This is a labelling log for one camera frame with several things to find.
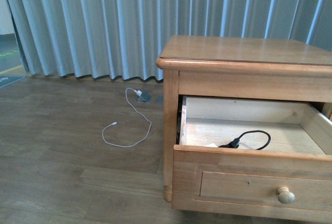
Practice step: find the white charger adapter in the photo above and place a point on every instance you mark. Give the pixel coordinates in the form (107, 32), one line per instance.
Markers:
(211, 145)

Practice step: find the wooden drawer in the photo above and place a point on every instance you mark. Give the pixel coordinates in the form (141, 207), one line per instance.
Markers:
(262, 145)

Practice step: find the round wooden knob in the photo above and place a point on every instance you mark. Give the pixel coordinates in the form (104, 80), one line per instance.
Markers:
(285, 196)

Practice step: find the grey floor power socket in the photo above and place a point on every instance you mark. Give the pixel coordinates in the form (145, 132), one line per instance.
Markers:
(145, 97)

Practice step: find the light wooden nightstand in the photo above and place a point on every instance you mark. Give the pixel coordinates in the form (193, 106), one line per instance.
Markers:
(253, 68)

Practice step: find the light blue-grey curtain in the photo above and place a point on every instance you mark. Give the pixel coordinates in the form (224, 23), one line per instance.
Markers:
(124, 37)

